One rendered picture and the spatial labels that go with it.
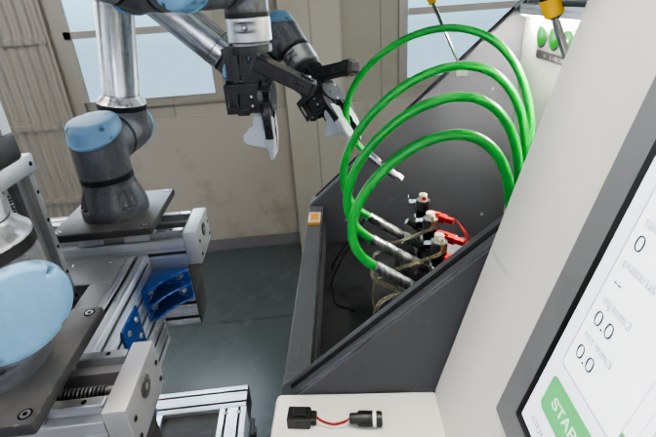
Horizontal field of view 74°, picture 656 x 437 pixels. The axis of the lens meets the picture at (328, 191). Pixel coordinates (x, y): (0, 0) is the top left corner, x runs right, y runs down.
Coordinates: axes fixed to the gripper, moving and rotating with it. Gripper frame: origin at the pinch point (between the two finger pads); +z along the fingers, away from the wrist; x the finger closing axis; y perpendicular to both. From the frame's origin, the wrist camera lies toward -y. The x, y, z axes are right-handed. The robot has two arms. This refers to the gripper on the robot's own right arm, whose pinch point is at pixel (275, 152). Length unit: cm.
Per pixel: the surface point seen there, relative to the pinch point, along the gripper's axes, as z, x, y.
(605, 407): -1, 59, -30
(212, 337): 121, -84, 57
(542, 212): -7, 42, -32
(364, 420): 22.2, 41.0, -14.5
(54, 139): 38, -153, 152
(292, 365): 26.7, 27.2, -3.5
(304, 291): 26.7, 8.0, -3.8
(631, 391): -4, 60, -31
